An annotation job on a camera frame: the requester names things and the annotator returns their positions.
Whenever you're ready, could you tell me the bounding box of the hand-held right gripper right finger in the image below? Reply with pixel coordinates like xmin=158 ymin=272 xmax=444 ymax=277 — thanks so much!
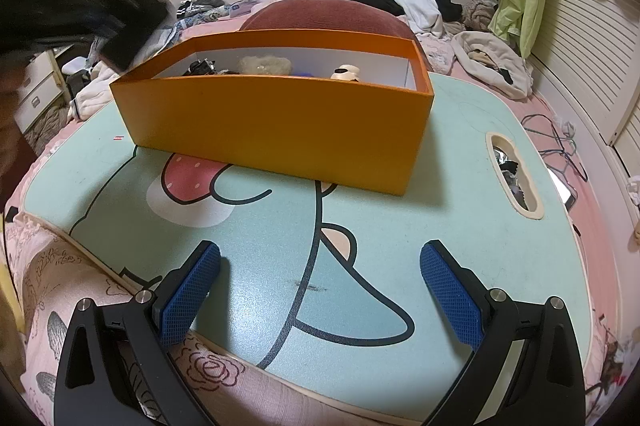
xmin=419 ymin=240 xmax=587 ymax=426

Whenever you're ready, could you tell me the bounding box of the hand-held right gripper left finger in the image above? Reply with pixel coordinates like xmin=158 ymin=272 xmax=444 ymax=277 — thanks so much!
xmin=54 ymin=240 xmax=222 ymax=426

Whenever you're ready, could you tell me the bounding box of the orange box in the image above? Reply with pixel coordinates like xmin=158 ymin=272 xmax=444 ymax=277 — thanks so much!
xmin=109 ymin=29 xmax=435 ymax=197

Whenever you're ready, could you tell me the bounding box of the beige fur ball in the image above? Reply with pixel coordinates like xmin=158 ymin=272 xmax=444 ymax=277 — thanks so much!
xmin=236 ymin=55 xmax=293 ymax=76

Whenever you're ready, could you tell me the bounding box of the cartoon figure toy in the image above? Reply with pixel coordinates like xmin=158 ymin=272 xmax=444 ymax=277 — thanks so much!
xmin=331 ymin=64 xmax=362 ymax=83

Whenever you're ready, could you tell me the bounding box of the white drawer cabinet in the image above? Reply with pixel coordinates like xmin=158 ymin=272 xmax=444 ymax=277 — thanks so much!
xmin=12 ymin=46 xmax=68 ymax=132

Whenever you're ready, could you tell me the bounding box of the mint cartoon lap desk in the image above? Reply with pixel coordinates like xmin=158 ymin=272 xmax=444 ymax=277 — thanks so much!
xmin=22 ymin=71 xmax=583 ymax=424

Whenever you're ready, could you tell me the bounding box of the white fleece garment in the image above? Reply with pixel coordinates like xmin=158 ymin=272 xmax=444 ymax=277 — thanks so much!
xmin=67 ymin=61 xmax=121 ymax=119

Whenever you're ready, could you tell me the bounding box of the patterned clothes pile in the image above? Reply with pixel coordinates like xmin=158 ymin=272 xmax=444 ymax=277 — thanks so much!
xmin=175 ymin=0 xmax=236 ymax=24

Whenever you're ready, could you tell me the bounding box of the pink floral quilt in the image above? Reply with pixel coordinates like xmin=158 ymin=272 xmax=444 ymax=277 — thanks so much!
xmin=0 ymin=201 xmax=351 ymax=426

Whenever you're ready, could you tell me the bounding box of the smartphone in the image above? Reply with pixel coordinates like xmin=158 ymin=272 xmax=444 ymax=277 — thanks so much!
xmin=547 ymin=166 xmax=576 ymax=209

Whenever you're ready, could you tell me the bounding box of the white purple packet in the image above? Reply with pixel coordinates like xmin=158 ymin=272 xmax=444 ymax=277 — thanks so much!
xmin=227 ymin=0 xmax=271 ymax=17

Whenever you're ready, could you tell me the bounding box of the cream crumpled garment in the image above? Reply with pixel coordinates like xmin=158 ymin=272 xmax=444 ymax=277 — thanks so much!
xmin=452 ymin=30 xmax=535 ymax=100

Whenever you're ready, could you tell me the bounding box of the red cushion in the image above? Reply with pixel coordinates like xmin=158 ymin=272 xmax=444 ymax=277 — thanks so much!
xmin=239 ymin=0 xmax=418 ymax=52

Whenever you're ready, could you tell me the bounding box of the grey fluffy garment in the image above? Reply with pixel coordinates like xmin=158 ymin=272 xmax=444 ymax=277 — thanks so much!
xmin=462 ymin=0 xmax=501 ymax=32

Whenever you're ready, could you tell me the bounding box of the white crumpled garment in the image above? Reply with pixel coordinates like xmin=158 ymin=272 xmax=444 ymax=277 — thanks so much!
xmin=392 ymin=0 xmax=446 ymax=38

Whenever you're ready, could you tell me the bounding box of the white louvered closet door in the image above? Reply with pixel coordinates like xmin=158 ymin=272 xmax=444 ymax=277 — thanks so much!
xmin=530 ymin=0 xmax=640 ymax=147

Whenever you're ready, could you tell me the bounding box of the black cable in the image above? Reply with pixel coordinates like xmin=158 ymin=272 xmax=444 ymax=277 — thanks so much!
xmin=520 ymin=113 xmax=588 ymax=182

